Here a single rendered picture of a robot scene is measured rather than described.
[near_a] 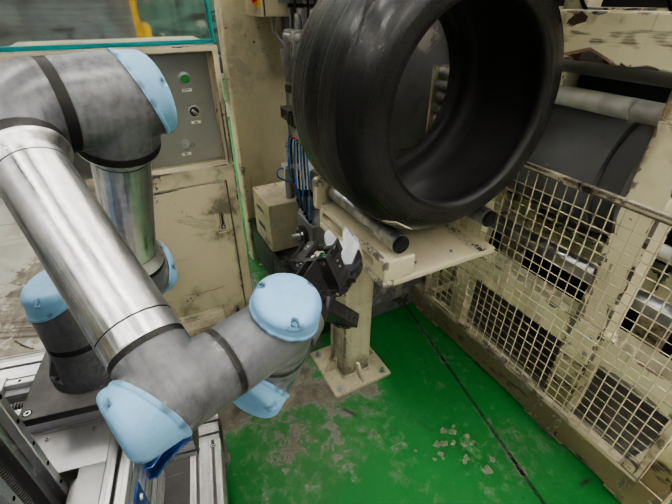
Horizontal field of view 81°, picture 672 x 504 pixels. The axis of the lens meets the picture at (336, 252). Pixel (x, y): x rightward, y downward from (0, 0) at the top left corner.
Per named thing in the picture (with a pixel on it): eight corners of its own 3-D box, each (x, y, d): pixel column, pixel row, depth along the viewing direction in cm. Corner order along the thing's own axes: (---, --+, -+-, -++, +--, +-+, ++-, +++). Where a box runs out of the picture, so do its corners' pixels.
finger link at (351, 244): (359, 213, 70) (341, 244, 63) (370, 240, 73) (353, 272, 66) (344, 215, 72) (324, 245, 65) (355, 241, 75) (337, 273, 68)
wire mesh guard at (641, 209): (423, 294, 172) (447, 133, 134) (426, 293, 172) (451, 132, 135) (635, 484, 105) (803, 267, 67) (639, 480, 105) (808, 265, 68)
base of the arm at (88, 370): (42, 402, 77) (20, 367, 72) (62, 347, 89) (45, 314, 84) (126, 383, 81) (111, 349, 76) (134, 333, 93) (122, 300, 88)
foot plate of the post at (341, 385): (309, 354, 182) (309, 348, 180) (360, 335, 193) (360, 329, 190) (336, 398, 162) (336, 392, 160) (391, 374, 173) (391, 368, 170)
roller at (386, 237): (341, 194, 120) (328, 200, 119) (338, 181, 117) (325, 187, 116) (410, 249, 94) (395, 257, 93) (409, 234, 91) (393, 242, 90)
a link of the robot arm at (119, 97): (88, 288, 86) (14, 34, 47) (155, 260, 96) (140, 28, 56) (115, 329, 83) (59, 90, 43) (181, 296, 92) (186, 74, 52)
